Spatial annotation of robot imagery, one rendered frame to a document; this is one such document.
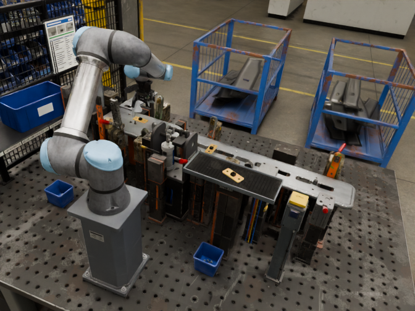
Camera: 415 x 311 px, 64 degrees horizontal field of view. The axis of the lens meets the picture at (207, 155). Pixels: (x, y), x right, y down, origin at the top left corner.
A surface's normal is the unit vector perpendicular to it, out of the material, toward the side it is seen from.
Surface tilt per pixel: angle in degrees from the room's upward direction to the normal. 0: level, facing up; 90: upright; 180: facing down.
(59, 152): 43
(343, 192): 0
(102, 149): 7
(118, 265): 92
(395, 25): 90
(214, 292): 0
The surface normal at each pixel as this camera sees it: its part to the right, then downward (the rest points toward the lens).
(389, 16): -0.33, 0.53
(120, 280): 0.39, 0.54
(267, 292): 0.08, -0.81
